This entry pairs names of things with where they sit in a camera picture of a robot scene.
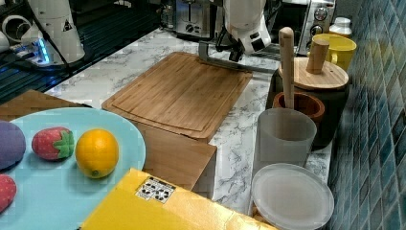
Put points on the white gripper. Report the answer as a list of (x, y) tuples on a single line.
[(248, 41)]

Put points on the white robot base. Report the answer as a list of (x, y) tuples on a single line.
[(53, 35)]

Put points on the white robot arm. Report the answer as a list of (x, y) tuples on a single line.
[(245, 23)]

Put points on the silver toaster oven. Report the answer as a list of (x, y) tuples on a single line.
[(306, 18)]

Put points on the wooden pestle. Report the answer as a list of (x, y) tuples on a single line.
[(286, 38)]

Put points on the silver toaster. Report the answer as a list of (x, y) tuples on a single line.
[(196, 19)]

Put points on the round wooden lid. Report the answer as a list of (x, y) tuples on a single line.
[(314, 73)]

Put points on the brown wooden mortar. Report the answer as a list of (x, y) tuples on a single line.
[(310, 106)]

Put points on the yellow mug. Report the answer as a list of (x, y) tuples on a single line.
[(340, 49)]

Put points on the bamboo cutting board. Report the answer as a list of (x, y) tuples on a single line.
[(181, 94)]

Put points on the white lidded jar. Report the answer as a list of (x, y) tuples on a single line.
[(341, 26)]

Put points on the frosted plastic cup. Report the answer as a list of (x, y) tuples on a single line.
[(283, 136)]

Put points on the black pot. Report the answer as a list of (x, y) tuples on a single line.
[(333, 100)]

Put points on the wooden block stand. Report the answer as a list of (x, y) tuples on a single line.
[(179, 160)]

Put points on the frosted plastic container lid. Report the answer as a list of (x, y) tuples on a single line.
[(291, 197)]

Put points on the toy orange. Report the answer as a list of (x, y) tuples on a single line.
[(97, 153)]

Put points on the yellow cardboard box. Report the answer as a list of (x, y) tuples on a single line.
[(141, 201)]

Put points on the toy strawberry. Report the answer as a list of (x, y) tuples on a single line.
[(7, 191), (54, 143)]

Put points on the light blue plate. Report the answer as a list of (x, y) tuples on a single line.
[(56, 195)]

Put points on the purple toy fruit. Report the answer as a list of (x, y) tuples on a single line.
[(12, 144)]

